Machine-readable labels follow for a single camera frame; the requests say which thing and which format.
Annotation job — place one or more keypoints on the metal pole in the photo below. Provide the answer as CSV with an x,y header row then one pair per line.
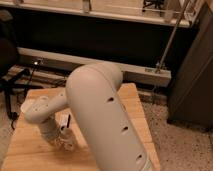
x,y
159,65

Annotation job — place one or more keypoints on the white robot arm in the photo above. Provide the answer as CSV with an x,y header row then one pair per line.
x,y
91,93

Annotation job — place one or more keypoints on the black office chair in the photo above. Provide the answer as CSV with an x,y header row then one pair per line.
x,y
9,57

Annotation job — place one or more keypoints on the dark cabinet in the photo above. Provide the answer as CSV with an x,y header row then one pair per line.
x,y
191,94

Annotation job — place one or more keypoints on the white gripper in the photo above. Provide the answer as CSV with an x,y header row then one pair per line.
x,y
66,140

